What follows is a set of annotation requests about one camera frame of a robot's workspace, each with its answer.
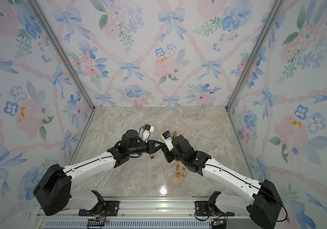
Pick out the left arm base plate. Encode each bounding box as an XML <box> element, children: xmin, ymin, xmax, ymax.
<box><xmin>78</xmin><ymin>201</ymin><xmax>120</xmax><ymax>217</ymax></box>

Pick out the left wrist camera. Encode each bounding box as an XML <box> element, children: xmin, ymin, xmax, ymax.
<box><xmin>141</xmin><ymin>124</ymin><xmax>155</xmax><ymax>142</ymax></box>

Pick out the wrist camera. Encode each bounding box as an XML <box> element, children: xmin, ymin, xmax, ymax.
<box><xmin>161</xmin><ymin>130</ymin><xmax>174</xmax><ymax>152</ymax></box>
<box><xmin>141</xmin><ymin>124</ymin><xmax>155</xmax><ymax>142</ymax></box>

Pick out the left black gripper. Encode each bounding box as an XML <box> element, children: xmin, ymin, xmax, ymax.
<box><xmin>129</xmin><ymin>140</ymin><xmax>165</xmax><ymax>156</ymax></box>

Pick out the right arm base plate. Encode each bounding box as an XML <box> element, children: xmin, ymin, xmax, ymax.
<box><xmin>195</xmin><ymin>201</ymin><xmax>235</xmax><ymax>217</ymax></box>

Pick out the aluminium rail frame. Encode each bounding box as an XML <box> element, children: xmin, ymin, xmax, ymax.
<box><xmin>31</xmin><ymin>194</ymin><xmax>260</xmax><ymax>229</ymax></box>

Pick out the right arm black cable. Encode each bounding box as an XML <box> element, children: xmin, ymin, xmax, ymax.
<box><xmin>174</xmin><ymin>148</ymin><xmax>288</xmax><ymax>223</ymax></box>

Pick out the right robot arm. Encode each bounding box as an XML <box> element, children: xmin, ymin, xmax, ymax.
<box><xmin>162</xmin><ymin>147</ymin><xmax>284</xmax><ymax>229</ymax></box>

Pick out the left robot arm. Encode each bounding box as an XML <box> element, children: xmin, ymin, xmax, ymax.
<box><xmin>33</xmin><ymin>130</ymin><xmax>166</xmax><ymax>216</ymax></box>

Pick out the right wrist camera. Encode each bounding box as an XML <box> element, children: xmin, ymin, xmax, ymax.
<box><xmin>161</xmin><ymin>130</ymin><xmax>174</xmax><ymax>152</ymax></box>

